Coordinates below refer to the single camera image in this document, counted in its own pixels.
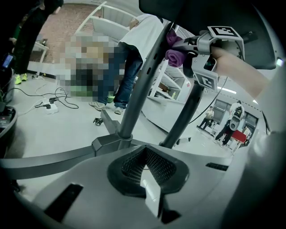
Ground white shelving unit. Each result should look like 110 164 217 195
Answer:
76 1 195 144

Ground person's right hand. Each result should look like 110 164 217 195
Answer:
210 47 233 75

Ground person's right forearm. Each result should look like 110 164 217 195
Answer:
223 52 270 99

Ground white desk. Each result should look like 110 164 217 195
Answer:
29 39 50 76

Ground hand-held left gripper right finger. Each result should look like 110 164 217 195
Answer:
145 144 232 216

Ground ceiling light bar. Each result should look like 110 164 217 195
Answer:
218 87 238 95

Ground red box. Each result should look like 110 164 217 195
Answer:
231 131 247 144

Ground purple cloth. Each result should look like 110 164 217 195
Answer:
164 30 186 68

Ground black double door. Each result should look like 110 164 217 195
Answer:
213 99 260 131

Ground black dome backpack with screen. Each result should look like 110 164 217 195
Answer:
0 52 17 103

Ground black cable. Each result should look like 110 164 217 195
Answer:
189 76 229 125
0 86 80 110

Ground black open dome case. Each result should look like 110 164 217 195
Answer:
0 105 19 140

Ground white cabinet with red mark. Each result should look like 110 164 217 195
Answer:
182 76 193 97

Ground white power strip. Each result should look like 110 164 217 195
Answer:
41 98 59 115

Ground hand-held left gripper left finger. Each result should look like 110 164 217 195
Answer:
31 144 165 229

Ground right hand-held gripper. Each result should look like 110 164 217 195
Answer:
171 25 246 91

